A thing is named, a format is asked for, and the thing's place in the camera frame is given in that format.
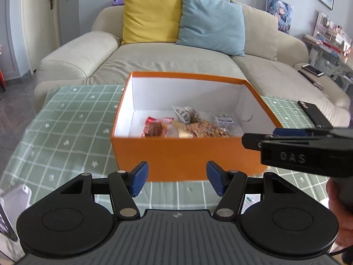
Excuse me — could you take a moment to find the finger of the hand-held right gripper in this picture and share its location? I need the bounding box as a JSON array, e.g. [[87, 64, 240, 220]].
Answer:
[[242, 128, 353, 152], [273, 127, 344, 138]]

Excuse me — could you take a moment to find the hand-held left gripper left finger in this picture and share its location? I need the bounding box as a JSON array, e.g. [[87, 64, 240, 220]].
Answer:
[[59, 161, 150, 219]]

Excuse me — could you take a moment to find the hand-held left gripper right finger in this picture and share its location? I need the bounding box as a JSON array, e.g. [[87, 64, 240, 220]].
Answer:
[[206, 161, 297, 219]]

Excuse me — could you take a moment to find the clear packet of white candies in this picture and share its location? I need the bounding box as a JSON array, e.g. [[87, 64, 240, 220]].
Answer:
[[213, 112, 237, 128]]

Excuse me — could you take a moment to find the orange cardboard box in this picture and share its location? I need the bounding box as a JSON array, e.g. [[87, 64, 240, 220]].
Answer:
[[111, 72, 284, 183]]

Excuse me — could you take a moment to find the white snack bar packet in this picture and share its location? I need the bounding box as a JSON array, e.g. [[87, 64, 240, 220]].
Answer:
[[245, 195, 261, 207]]

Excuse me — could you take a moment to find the clear bag of orange nuts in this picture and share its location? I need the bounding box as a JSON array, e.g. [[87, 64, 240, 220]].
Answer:
[[184, 119, 235, 138]]

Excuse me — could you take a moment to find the red packet of braised meat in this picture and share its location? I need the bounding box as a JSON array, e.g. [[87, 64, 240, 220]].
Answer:
[[142, 116, 173, 139]]

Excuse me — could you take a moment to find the tan wedge snack packet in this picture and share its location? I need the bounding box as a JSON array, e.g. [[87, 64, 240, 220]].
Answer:
[[168, 121, 193, 139]]

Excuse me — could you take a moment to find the clear bag of brown snacks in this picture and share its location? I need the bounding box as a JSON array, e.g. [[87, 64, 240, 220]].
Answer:
[[171, 104, 202, 123]]

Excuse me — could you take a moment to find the person's right hand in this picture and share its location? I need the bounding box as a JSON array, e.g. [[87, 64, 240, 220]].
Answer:
[[325, 181, 353, 254]]

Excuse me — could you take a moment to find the black remote control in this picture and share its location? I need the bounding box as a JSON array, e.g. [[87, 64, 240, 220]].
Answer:
[[298, 70, 323, 90]]

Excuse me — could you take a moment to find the smartphone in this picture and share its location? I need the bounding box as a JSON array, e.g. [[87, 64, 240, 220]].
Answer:
[[302, 64, 325, 77]]

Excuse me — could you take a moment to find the green checked tablecloth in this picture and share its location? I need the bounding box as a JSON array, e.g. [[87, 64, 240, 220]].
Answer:
[[0, 85, 353, 254]]

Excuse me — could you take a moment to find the white rack with books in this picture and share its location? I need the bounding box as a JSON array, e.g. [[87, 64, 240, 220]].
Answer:
[[303, 11, 353, 92]]

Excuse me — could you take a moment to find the beige cushion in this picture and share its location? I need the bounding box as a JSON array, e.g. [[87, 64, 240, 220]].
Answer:
[[230, 0, 279, 62]]

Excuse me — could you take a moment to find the beige sofa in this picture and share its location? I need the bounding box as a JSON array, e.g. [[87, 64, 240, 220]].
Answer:
[[34, 5, 351, 120]]

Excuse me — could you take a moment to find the printed figure cushion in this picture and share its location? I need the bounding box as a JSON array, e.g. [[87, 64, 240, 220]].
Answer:
[[266, 0, 294, 35]]

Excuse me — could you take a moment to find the light blue cushion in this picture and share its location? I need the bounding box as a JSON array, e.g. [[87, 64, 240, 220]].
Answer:
[[175, 0, 246, 57]]

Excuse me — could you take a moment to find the silver metal object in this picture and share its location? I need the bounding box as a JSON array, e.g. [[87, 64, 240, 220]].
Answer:
[[0, 184, 31, 263]]

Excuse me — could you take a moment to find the yellow cushion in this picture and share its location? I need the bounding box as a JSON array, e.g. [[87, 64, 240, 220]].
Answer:
[[121, 0, 184, 45]]

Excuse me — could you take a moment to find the white door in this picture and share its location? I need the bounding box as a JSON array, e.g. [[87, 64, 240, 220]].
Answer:
[[21, 0, 62, 74]]

